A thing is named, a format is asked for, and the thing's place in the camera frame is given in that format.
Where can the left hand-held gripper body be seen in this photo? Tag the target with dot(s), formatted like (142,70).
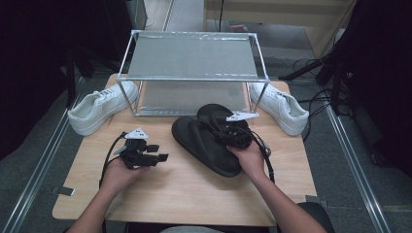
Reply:
(136,155)

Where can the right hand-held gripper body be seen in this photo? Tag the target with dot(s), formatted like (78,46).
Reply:
(236,136)

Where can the white sneaker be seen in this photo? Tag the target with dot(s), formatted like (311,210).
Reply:
(94,110)
(285,110)

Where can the metal shoe rack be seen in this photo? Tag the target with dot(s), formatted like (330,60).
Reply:
(191,58)

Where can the person's left hand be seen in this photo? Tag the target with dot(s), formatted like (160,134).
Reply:
(116,176)

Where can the person's right hand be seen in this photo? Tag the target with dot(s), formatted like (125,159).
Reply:
(252,160)

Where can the person's grey clothing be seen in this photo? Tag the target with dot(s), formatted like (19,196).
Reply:
(191,230)

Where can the wooden cabinet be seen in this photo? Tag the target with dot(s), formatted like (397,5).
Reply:
(291,16)

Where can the black curtain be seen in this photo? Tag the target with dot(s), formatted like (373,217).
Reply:
(32,64)
(382,64)

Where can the grey table bracket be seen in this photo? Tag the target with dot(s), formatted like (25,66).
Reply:
(315,200)
(63,191)

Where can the metal floor rail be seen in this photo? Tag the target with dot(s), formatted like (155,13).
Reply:
(35,165)
(356,168)

